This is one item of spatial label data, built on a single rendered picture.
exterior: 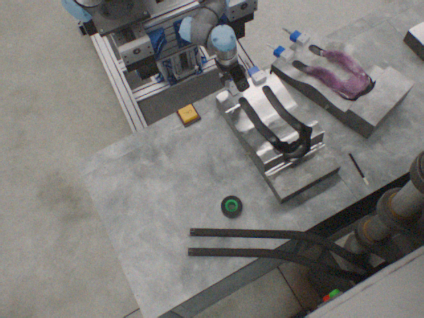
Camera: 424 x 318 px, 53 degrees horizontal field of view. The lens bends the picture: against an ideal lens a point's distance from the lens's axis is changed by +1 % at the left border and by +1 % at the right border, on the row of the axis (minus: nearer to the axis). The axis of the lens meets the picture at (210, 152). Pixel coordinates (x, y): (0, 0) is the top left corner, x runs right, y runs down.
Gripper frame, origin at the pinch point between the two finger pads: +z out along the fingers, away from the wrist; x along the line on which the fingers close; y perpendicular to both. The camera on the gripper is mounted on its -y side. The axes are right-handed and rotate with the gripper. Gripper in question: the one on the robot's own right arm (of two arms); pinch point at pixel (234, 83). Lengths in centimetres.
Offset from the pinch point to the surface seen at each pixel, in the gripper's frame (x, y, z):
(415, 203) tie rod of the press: -11, -69, -55
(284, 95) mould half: -15.3, -12.5, 6.4
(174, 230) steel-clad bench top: 49, -38, 3
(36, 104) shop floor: 105, 98, 96
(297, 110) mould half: -15.5, -21.2, 4.5
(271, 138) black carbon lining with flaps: -0.2, -26.8, -1.0
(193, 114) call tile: 20.3, 0.8, 8.2
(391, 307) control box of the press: 9, -82, -67
